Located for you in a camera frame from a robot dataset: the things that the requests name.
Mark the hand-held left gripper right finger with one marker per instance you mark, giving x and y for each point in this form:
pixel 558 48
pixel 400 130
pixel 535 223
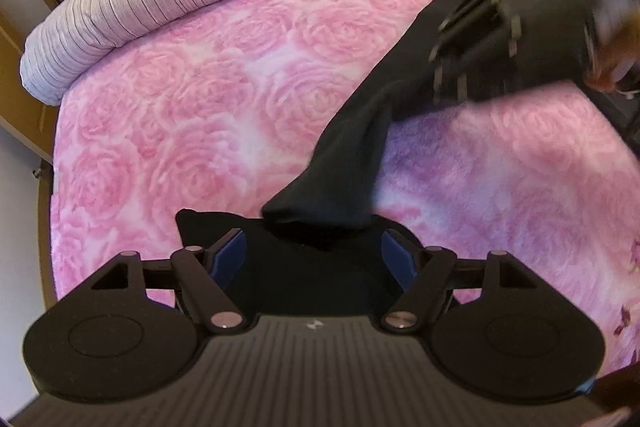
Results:
pixel 397 257

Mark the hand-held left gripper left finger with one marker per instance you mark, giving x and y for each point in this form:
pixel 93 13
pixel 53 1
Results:
pixel 227 257

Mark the black pants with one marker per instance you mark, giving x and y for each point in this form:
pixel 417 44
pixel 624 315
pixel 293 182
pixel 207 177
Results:
pixel 350 147

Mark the person's right hand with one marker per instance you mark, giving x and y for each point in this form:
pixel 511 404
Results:
pixel 615 67

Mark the pink rose bedsheet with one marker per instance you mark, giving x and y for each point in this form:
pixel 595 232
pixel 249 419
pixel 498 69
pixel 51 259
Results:
pixel 175 107

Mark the wooden bed frame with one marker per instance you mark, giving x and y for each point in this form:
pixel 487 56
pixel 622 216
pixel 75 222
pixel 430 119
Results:
pixel 45 232

